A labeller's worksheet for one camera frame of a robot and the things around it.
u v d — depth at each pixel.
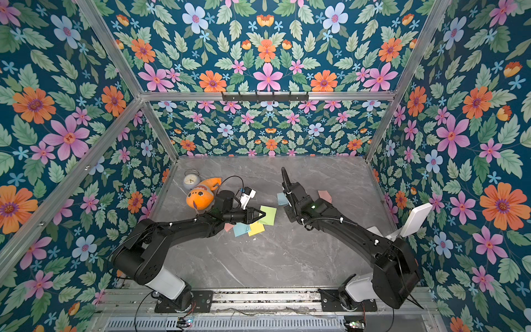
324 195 1.03
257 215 0.84
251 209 0.82
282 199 1.01
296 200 0.62
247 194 0.81
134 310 0.72
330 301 0.73
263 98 0.93
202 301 0.74
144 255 0.45
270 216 0.86
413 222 0.62
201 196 0.93
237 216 0.77
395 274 0.41
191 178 1.04
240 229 0.91
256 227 0.91
